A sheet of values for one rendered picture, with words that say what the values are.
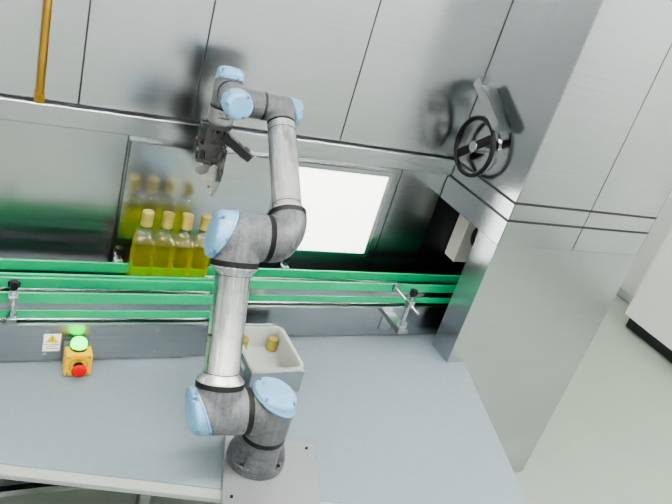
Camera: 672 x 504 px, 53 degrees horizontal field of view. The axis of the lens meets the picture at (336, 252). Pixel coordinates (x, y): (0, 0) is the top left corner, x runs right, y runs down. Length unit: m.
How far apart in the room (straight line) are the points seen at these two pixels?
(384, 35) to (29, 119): 1.07
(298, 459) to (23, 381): 0.76
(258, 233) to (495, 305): 1.15
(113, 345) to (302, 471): 0.65
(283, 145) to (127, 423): 0.83
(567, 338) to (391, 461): 1.11
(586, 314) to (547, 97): 0.98
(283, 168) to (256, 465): 0.74
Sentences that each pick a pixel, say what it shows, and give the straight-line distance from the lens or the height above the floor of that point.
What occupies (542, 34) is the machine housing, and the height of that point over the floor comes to 1.90.
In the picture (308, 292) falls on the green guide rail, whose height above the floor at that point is 0.92.
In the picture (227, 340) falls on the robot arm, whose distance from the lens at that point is 1.60.
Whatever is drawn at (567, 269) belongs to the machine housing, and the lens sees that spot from 2.60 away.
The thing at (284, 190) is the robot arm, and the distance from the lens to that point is 1.68.
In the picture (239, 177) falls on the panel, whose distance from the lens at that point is 2.16.
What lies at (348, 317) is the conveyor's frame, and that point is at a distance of 2.39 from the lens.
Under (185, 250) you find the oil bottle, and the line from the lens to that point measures 2.06.
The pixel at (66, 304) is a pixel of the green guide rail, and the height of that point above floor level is 0.93.
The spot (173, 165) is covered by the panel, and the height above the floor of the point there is 1.26.
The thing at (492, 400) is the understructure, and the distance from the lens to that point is 2.82.
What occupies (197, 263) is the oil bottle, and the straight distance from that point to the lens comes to 2.10.
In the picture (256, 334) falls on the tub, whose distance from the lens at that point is 2.19.
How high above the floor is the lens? 2.02
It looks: 25 degrees down
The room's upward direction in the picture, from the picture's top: 17 degrees clockwise
